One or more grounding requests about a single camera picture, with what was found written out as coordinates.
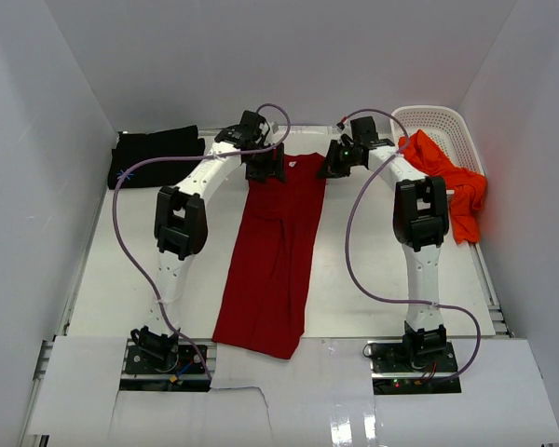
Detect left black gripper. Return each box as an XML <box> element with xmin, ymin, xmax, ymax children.
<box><xmin>245</xmin><ymin>142</ymin><xmax>286</xmax><ymax>184</ymax></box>

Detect red t shirt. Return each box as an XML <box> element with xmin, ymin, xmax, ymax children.
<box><xmin>212</xmin><ymin>153</ymin><xmax>326</xmax><ymax>359</ymax></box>

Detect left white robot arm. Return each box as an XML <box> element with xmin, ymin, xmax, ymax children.
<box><xmin>148</xmin><ymin>105</ymin><xmax>287</xmax><ymax>339</ymax></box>

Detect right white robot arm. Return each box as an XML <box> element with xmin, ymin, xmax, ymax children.
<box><xmin>318</xmin><ymin>116</ymin><xmax>449</xmax><ymax>372</ymax></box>

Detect white papers at back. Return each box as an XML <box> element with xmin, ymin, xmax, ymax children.
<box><xmin>271</xmin><ymin>123</ymin><xmax>334</xmax><ymax>136</ymax></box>

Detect folded black t shirt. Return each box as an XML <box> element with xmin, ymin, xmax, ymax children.
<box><xmin>107</xmin><ymin>124</ymin><xmax>206</xmax><ymax>190</ymax></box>

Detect white plastic basket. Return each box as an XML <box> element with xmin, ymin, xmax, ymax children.
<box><xmin>391</xmin><ymin>105</ymin><xmax>484</xmax><ymax>175</ymax></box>

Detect orange t shirt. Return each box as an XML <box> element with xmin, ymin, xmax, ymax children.
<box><xmin>402</xmin><ymin>130</ymin><xmax>487</xmax><ymax>244</ymax></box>

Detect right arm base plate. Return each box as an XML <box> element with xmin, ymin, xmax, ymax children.
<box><xmin>362</xmin><ymin>342</ymin><xmax>462</xmax><ymax>396</ymax></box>

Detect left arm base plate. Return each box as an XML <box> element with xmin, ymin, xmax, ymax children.
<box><xmin>119</xmin><ymin>341</ymin><xmax>211</xmax><ymax>393</ymax></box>

